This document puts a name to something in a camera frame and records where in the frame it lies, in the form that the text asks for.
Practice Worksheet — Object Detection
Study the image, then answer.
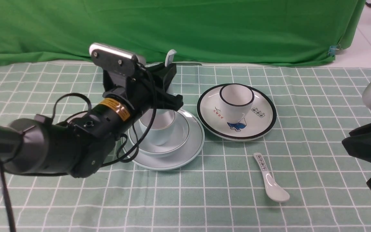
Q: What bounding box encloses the plain white ceramic spoon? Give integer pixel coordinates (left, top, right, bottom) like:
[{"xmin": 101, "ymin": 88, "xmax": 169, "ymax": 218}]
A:
[{"xmin": 165, "ymin": 49, "xmax": 177, "ymax": 67}]

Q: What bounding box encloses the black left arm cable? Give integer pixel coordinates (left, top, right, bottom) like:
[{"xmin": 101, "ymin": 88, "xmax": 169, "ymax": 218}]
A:
[{"xmin": 0, "ymin": 63, "xmax": 158, "ymax": 232}]

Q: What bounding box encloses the light blue cup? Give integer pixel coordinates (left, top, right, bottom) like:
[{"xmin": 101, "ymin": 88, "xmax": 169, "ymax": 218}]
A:
[{"xmin": 139, "ymin": 109, "xmax": 176, "ymax": 145}]

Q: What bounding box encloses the light blue plate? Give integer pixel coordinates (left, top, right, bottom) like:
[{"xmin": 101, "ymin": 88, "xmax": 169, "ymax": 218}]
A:
[{"xmin": 133, "ymin": 109, "xmax": 205, "ymax": 171}]

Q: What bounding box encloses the black rimmed white cup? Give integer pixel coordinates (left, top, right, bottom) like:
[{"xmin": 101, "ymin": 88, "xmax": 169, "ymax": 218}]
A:
[{"xmin": 218, "ymin": 83, "xmax": 255, "ymax": 124}]

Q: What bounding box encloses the white spoon with print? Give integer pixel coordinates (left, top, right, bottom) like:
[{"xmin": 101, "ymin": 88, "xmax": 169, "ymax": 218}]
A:
[{"xmin": 253, "ymin": 152, "xmax": 290, "ymax": 203}]

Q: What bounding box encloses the green checkered tablecloth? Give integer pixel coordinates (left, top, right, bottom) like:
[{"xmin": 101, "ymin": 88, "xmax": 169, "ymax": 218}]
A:
[{"xmin": 6, "ymin": 65, "xmax": 371, "ymax": 232}]

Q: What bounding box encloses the green backdrop cloth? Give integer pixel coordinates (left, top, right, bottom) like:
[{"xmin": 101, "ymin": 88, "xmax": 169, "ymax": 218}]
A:
[{"xmin": 0, "ymin": 0, "xmax": 365, "ymax": 66}]

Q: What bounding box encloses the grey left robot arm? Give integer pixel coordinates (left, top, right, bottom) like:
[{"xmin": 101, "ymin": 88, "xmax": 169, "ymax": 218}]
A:
[{"xmin": 0, "ymin": 63, "xmax": 184, "ymax": 178}]

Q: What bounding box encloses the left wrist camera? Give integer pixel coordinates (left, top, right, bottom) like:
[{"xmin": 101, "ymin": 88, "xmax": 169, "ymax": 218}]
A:
[{"xmin": 89, "ymin": 43, "xmax": 146, "ymax": 76}]

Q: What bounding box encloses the light blue bowl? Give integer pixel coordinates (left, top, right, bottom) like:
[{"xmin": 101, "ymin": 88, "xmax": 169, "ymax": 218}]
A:
[{"xmin": 139, "ymin": 111, "xmax": 189, "ymax": 158}]

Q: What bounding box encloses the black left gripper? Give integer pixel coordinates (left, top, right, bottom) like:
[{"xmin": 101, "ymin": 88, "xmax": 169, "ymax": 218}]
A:
[{"xmin": 103, "ymin": 62, "xmax": 184, "ymax": 111}]

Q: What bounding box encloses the black rimmed white bowl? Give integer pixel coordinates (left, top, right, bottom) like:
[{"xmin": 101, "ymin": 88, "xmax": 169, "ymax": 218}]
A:
[{"xmin": 65, "ymin": 111, "xmax": 88, "ymax": 123}]

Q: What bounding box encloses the black rimmed printed plate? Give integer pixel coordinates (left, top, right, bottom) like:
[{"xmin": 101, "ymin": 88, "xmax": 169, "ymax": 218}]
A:
[{"xmin": 197, "ymin": 83, "xmax": 277, "ymax": 141}]

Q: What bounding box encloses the blue binder clip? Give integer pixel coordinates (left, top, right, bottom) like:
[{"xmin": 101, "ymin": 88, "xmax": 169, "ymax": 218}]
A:
[{"xmin": 327, "ymin": 45, "xmax": 338, "ymax": 57}]

